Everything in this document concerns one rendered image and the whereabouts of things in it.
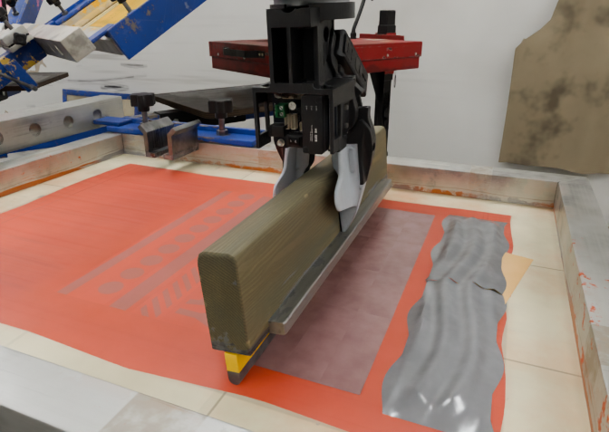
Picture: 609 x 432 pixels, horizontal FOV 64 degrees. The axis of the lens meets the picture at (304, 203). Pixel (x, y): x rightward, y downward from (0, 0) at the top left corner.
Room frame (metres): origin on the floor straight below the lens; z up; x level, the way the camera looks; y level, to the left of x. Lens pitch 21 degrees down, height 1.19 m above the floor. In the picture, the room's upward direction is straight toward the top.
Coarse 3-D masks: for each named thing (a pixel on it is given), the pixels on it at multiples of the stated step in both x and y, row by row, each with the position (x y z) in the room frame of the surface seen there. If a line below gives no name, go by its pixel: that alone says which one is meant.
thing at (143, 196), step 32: (64, 192) 0.66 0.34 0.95; (96, 192) 0.66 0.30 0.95; (128, 192) 0.66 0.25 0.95; (160, 192) 0.66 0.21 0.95; (192, 192) 0.66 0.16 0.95; (256, 192) 0.66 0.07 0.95; (160, 224) 0.55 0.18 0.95; (384, 224) 0.55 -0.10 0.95; (416, 224) 0.55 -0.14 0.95; (352, 256) 0.46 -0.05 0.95; (384, 256) 0.46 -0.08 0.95; (416, 256) 0.46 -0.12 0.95
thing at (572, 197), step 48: (96, 144) 0.81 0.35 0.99; (0, 192) 0.64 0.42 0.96; (432, 192) 0.66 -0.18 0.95; (480, 192) 0.63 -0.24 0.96; (528, 192) 0.61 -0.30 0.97; (576, 192) 0.56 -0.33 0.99; (576, 240) 0.42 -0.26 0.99; (576, 288) 0.36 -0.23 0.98; (576, 336) 0.32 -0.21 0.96; (0, 384) 0.23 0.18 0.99; (48, 384) 0.23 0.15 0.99; (96, 384) 0.23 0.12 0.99
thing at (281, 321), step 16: (384, 192) 0.57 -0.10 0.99; (368, 208) 0.50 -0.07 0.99; (352, 224) 0.46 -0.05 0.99; (336, 240) 0.42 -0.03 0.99; (352, 240) 0.44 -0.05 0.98; (320, 256) 0.39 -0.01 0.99; (336, 256) 0.39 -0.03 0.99; (320, 272) 0.36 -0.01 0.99; (304, 288) 0.34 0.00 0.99; (288, 304) 0.31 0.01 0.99; (304, 304) 0.32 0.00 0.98; (272, 320) 0.29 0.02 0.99; (288, 320) 0.29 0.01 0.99
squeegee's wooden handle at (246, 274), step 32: (384, 128) 0.64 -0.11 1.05; (384, 160) 0.63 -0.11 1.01; (288, 192) 0.39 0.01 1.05; (320, 192) 0.41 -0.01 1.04; (256, 224) 0.32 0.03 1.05; (288, 224) 0.34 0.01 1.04; (320, 224) 0.40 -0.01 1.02; (224, 256) 0.27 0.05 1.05; (256, 256) 0.29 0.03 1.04; (288, 256) 0.33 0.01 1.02; (224, 288) 0.27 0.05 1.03; (256, 288) 0.29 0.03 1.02; (288, 288) 0.33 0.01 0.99; (224, 320) 0.27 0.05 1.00; (256, 320) 0.28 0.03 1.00
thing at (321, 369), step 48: (0, 240) 0.50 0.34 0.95; (48, 240) 0.50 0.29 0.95; (96, 240) 0.50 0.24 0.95; (0, 288) 0.40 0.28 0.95; (48, 288) 0.40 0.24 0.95; (336, 288) 0.40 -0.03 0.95; (384, 288) 0.40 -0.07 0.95; (48, 336) 0.32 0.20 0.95; (96, 336) 0.32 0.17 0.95; (144, 336) 0.32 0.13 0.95; (192, 336) 0.32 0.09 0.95; (288, 336) 0.32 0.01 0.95; (336, 336) 0.32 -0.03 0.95; (384, 336) 0.32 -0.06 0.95; (240, 384) 0.27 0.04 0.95; (288, 384) 0.27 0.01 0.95; (336, 384) 0.27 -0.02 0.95
